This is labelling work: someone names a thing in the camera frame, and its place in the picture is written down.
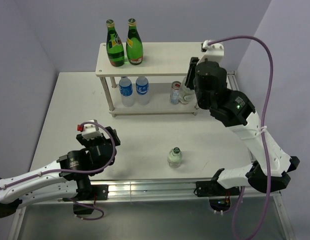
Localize clear soda bottle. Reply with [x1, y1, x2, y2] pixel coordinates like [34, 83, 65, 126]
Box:
[167, 147, 183, 168]
[178, 76, 195, 105]

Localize blue label water bottle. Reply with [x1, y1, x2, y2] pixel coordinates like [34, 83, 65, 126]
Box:
[135, 76, 150, 106]
[119, 76, 135, 107]

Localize green glass bottle front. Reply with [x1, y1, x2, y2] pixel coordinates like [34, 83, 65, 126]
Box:
[126, 18, 144, 65]

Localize green glass bottle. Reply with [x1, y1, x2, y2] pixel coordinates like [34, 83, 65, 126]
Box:
[126, 18, 144, 65]
[106, 19, 125, 67]

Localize clear soda bottle front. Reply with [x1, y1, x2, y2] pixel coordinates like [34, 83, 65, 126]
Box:
[167, 147, 183, 168]

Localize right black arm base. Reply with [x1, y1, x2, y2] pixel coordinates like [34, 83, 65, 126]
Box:
[193, 181, 240, 212]

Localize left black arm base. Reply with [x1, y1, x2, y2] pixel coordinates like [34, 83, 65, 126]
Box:
[62, 184, 109, 221]

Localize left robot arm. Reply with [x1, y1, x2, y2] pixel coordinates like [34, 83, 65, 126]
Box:
[0, 123, 121, 219]

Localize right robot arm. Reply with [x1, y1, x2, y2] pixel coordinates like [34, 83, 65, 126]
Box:
[186, 57, 300, 197]

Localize white two-tier shelf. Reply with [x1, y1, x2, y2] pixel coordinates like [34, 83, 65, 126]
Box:
[95, 42, 203, 117]

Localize light blue drink can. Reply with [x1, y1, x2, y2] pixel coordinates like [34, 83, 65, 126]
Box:
[170, 81, 181, 105]

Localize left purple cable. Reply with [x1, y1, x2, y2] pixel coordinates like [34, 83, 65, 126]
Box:
[0, 121, 118, 221]

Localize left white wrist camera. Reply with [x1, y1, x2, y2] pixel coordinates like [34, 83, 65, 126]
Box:
[77, 123, 103, 140]

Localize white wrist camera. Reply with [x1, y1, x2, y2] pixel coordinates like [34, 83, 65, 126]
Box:
[197, 40, 224, 64]
[77, 123, 103, 140]

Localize aluminium right rail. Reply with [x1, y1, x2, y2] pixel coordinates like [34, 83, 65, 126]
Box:
[226, 71, 256, 162]

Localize aluminium rail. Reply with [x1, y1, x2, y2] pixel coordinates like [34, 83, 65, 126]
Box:
[18, 177, 281, 205]
[226, 71, 256, 162]

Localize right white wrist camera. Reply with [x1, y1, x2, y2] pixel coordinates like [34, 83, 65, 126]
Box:
[197, 40, 224, 64]

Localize aluminium front rail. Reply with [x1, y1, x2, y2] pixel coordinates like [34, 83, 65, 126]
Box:
[18, 177, 281, 205]

